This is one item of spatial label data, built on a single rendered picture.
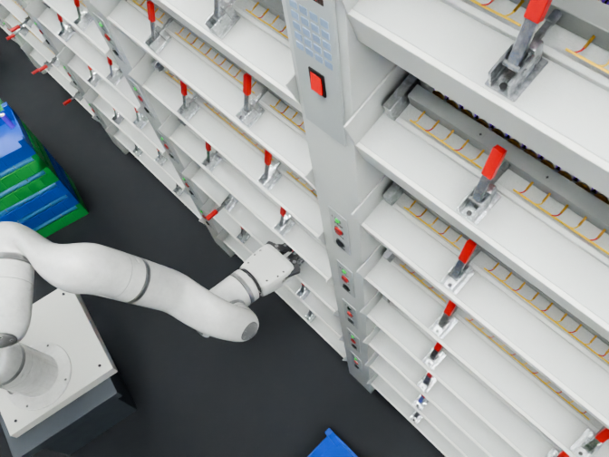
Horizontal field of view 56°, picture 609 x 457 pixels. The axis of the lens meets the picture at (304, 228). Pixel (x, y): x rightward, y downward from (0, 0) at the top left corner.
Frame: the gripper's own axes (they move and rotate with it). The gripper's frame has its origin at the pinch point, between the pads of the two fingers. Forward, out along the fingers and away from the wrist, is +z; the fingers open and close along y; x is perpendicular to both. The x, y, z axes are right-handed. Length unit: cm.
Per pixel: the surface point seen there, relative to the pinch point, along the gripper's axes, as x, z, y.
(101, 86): -7, 0, -93
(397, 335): 10.8, -5.5, 35.2
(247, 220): -7.4, -0.5, -19.1
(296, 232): 12.1, -3.5, 3.2
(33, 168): -31, -29, -101
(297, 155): 49, -12, 12
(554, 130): 86, -21, 49
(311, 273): -7.0, 0.3, 4.9
